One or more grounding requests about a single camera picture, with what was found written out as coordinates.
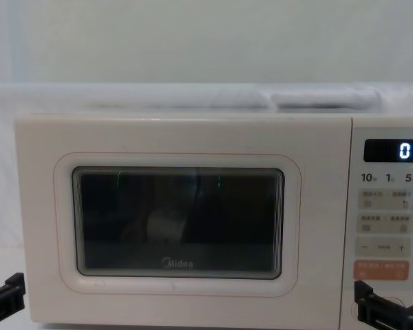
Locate pale oven control panel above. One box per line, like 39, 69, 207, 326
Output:
342, 127, 413, 319

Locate cream oven door with window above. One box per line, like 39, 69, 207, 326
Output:
14, 115, 354, 326

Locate cream microwave oven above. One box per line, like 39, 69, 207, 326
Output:
14, 104, 413, 327

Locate white curtain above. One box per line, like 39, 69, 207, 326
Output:
0, 0, 413, 85

